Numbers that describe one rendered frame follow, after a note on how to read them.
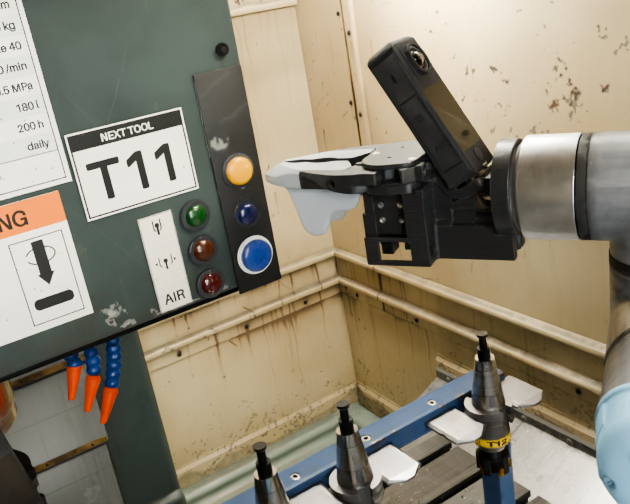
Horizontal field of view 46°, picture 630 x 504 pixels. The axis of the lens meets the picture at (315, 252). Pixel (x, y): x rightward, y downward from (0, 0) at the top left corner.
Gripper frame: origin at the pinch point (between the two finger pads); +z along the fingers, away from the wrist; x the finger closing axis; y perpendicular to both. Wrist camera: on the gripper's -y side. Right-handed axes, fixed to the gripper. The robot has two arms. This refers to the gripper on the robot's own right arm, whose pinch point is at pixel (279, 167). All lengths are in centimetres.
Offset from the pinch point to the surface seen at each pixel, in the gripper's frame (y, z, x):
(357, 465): 38.5, 3.0, 10.1
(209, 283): 9.2, 6.6, -4.3
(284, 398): 91, 70, 94
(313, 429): 102, 64, 97
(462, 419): 42, -4, 27
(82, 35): -13.1, 9.9, -8.4
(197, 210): 2.5, 6.4, -3.9
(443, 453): 76, 13, 62
